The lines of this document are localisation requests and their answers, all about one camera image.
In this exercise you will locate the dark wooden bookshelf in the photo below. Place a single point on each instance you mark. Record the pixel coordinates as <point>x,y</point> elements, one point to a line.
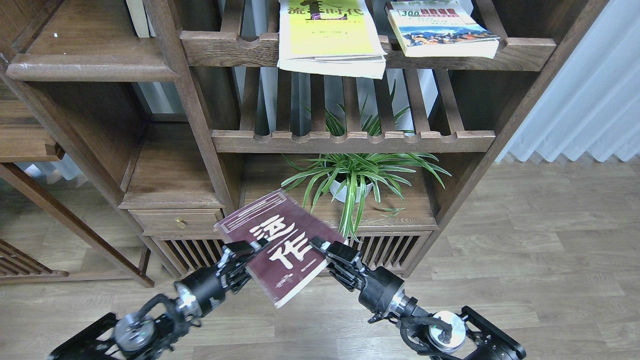
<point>167,127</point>

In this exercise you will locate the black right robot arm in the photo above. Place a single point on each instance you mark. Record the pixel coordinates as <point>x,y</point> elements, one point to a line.
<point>437,335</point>

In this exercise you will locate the white upright book spine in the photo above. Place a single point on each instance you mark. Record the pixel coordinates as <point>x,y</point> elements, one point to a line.
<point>138,16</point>

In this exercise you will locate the white plant pot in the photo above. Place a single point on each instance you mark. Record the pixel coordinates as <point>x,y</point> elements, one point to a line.
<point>341,193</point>

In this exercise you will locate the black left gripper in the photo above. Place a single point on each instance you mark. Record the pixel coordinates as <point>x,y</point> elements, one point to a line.
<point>205,289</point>

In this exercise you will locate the yellow cover book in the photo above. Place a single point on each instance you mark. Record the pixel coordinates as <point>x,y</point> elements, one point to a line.
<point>329,37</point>

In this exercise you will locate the maroon book white characters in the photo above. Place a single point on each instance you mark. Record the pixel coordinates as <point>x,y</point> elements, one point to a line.
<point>289,262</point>

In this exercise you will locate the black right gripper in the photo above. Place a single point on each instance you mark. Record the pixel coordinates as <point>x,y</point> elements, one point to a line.
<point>381,291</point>

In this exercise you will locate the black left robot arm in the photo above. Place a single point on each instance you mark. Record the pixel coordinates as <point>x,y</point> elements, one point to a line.
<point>144,334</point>

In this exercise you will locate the white pleated curtain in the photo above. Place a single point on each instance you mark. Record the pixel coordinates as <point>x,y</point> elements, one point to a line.
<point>592,108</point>

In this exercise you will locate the brass drawer knob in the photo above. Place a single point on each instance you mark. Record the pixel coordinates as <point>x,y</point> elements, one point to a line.
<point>180,223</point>

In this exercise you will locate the green spider plant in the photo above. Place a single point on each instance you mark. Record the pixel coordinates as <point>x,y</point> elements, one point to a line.
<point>353,169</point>

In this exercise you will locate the blue landscape cover book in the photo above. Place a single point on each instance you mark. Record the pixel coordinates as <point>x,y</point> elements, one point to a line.
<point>439,28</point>

